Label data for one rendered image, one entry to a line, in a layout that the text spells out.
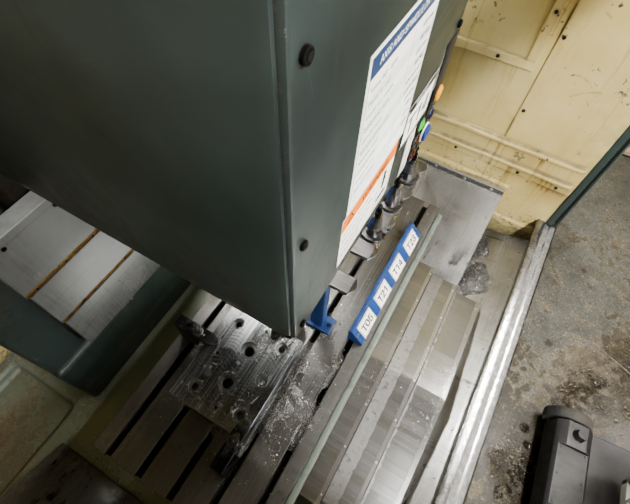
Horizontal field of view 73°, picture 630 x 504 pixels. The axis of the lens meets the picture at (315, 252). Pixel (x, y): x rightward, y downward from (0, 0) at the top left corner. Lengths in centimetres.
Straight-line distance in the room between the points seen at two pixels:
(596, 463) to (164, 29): 224
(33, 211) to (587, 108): 146
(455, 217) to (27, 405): 168
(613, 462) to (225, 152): 221
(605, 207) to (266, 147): 310
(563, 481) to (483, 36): 172
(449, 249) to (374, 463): 82
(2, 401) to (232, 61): 172
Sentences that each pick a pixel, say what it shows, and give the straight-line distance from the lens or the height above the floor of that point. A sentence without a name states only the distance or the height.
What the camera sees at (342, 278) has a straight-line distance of 102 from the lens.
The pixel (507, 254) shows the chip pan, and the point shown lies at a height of 66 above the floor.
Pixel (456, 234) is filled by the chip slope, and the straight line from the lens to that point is 173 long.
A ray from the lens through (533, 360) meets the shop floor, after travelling 251.
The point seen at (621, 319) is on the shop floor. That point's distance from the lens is 287.
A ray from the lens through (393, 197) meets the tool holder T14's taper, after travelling 112.
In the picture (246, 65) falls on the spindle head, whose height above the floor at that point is 198.
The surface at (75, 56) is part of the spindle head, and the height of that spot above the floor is 193.
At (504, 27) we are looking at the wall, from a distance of 145.
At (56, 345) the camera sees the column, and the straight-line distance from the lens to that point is 139.
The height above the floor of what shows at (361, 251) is 122.
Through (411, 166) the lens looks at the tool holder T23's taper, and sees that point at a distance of 119.
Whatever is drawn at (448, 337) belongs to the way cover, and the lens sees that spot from 157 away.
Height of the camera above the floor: 212
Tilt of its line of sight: 59 degrees down
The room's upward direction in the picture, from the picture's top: 3 degrees clockwise
